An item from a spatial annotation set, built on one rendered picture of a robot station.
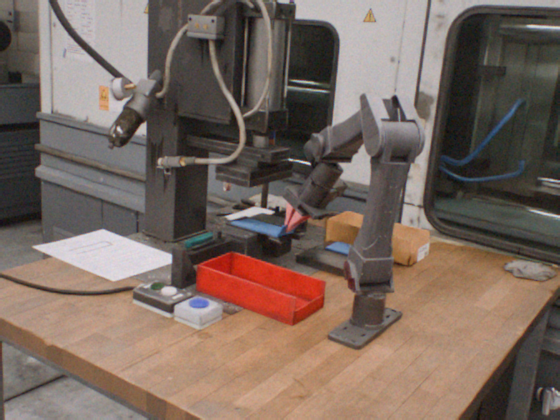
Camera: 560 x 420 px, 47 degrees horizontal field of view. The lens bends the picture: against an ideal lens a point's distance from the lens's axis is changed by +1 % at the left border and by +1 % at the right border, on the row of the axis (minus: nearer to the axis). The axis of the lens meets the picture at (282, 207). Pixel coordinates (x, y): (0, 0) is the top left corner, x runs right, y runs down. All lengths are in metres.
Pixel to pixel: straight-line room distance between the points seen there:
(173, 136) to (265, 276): 0.45
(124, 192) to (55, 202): 0.55
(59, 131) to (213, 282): 2.00
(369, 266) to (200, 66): 0.64
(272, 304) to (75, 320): 0.37
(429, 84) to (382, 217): 0.80
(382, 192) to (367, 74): 0.95
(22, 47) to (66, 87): 4.37
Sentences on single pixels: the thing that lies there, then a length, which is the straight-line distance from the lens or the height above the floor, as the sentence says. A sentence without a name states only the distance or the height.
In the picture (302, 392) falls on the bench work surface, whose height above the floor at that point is 0.90.
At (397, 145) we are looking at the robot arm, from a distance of 1.15.
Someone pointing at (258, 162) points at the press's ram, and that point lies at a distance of 1.49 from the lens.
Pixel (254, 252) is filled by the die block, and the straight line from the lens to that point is 1.53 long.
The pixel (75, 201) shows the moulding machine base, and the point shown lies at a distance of 3.21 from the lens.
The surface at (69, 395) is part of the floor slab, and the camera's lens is 2.77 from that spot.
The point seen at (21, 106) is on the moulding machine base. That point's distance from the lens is 4.65.
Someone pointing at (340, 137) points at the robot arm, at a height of 1.25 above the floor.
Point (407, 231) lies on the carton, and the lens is 1.76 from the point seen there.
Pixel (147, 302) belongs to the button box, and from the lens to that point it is 1.31.
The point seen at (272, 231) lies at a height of 0.99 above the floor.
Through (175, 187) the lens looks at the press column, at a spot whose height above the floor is 1.05.
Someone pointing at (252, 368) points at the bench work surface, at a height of 0.90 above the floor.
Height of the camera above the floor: 1.46
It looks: 16 degrees down
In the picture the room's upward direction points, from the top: 5 degrees clockwise
